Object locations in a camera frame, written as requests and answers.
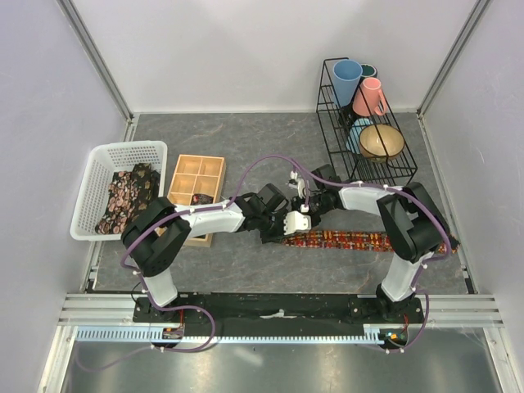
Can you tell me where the multicolour patchwork tie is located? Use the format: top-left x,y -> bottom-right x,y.
282,229 -> 462,255

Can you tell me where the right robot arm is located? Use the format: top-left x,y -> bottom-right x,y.
309,165 -> 454,323

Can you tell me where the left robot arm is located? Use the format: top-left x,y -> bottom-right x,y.
121,183 -> 289,322

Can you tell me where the light blue cup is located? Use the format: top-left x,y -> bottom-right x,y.
346,118 -> 372,155

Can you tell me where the wooden bowl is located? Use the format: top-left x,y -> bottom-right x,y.
359,124 -> 405,162

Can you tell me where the wooden compartment box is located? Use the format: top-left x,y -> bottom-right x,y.
165,154 -> 227,249

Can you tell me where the pink mug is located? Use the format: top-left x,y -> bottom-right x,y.
353,77 -> 388,117

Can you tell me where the blue plastic cup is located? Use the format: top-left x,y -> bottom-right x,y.
332,59 -> 363,107

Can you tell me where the black gold patterned tie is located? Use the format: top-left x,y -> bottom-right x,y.
131,163 -> 160,215

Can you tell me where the dark green cup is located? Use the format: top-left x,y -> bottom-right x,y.
361,64 -> 377,79

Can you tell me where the floral black pink tie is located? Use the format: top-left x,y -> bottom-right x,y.
95,171 -> 138,235

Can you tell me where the white plastic basket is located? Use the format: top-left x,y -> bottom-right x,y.
70,140 -> 168,242

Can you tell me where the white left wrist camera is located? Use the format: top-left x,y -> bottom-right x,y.
283,211 -> 312,236

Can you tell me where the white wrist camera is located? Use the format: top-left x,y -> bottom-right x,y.
287,170 -> 308,198
283,211 -> 312,236

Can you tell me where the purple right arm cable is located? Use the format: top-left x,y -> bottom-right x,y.
291,157 -> 451,355

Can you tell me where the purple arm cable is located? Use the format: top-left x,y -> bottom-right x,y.
291,157 -> 451,355
75,154 -> 310,373

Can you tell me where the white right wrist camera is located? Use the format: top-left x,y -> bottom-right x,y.
287,170 -> 308,198

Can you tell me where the black wire rack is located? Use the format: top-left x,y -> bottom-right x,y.
316,57 -> 418,185

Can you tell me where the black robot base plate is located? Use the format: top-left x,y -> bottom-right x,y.
133,291 -> 425,339

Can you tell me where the slotted cable duct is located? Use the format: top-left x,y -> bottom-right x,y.
76,320 -> 404,345

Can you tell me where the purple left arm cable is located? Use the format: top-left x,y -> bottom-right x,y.
75,154 -> 310,373

